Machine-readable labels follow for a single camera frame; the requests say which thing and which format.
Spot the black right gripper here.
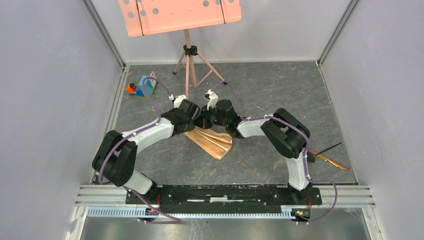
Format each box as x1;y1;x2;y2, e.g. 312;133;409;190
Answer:
193;104;228;130

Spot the peach satin napkin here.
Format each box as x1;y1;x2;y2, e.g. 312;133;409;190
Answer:
184;126;233;161

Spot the iridescent rainbow utensil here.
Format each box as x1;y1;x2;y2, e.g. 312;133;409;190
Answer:
308;148;318;156

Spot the black handled utensil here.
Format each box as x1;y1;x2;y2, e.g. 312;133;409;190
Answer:
307;142;342;163

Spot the gold handled utensil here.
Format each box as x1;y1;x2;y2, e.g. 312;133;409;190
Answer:
316;154;350;172

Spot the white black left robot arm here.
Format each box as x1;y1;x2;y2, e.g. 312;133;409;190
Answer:
92;98;201;204

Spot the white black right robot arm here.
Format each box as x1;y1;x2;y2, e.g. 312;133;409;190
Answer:
194;99;313;204

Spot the colourful toy brick house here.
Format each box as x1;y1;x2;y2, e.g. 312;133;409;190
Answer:
135;71;157;98

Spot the orange toy figure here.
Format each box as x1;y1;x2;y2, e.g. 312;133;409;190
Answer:
125;83;138;95

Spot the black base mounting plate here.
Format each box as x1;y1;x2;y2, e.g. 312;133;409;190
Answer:
143;184;323;214

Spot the pink music stand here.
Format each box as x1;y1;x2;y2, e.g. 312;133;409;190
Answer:
118;0;242;94

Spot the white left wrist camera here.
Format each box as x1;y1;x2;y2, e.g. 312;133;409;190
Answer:
168;94;187;108

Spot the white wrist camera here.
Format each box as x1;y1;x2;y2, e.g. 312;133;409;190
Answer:
204;89;219;110
168;94;187;108

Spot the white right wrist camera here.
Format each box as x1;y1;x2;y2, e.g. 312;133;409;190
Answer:
204;89;219;110

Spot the grey slotted cable duct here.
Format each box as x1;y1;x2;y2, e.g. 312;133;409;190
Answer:
86;206;310;220

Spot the aluminium frame rail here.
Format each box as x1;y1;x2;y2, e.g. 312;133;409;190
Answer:
75;184;376;208

